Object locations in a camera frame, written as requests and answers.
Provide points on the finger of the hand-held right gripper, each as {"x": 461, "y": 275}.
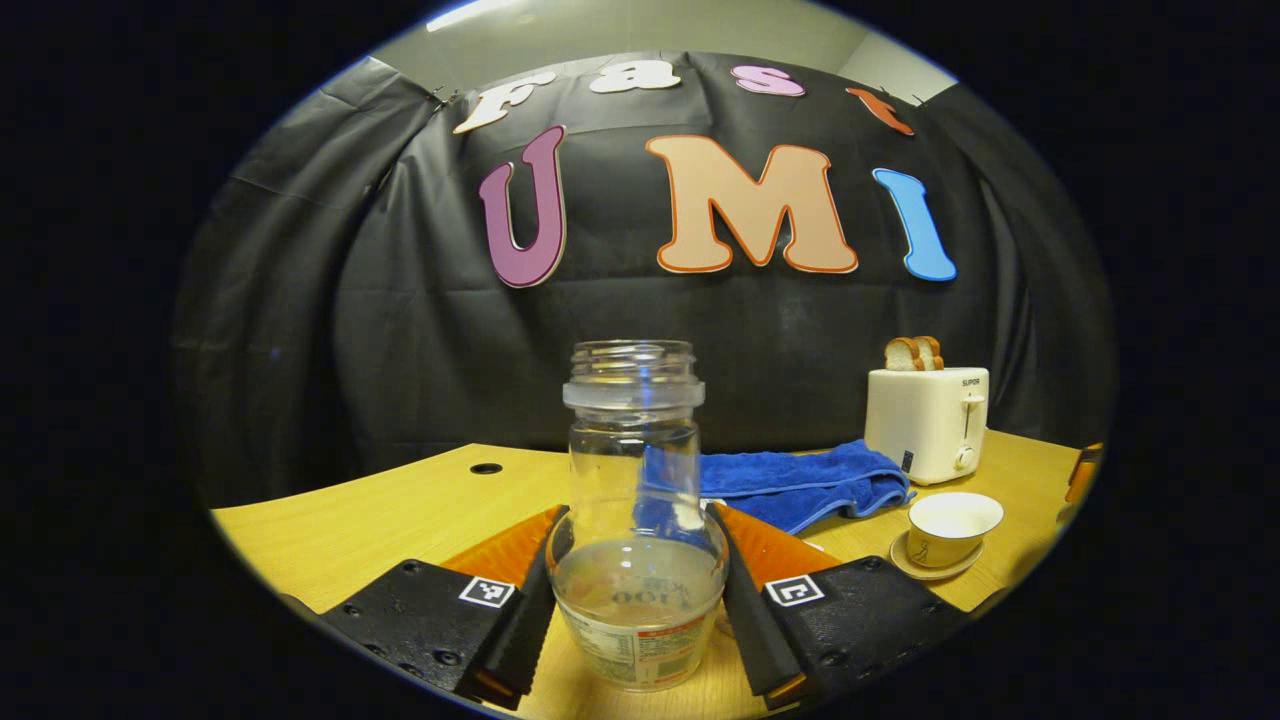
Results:
{"x": 1082, "y": 480}

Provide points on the clear water bottle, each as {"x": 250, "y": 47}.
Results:
{"x": 640, "y": 620}

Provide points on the cream saucer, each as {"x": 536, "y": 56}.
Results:
{"x": 950, "y": 574}

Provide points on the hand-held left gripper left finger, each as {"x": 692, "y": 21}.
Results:
{"x": 520, "y": 640}

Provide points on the blue towel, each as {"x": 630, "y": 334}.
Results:
{"x": 800, "y": 485}

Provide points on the white toaster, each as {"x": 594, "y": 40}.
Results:
{"x": 920, "y": 420}

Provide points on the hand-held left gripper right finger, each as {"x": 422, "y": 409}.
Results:
{"x": 750, "y": 630}

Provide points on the cream teacup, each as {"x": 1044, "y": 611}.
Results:
{"x": 940, "y": 550}

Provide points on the black backdrop cloth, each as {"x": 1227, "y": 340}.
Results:
{"x": 400, "y": 350}

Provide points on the bread slice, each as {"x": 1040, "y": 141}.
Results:
{"x": 902, "y": 355}
{"x": 933, "y": 353}

